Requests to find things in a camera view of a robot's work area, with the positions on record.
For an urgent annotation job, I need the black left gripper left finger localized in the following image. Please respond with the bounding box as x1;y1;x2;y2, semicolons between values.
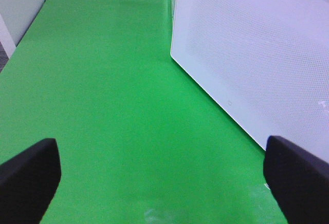
1;138;61;223

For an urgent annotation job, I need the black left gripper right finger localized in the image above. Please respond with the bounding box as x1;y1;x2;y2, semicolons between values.
264;136;328;223

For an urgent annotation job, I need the white microwave door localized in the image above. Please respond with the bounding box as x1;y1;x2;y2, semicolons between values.
171;0;328;160

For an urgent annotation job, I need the white panel at table edge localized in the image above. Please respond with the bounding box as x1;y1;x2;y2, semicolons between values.
1;0;45;58

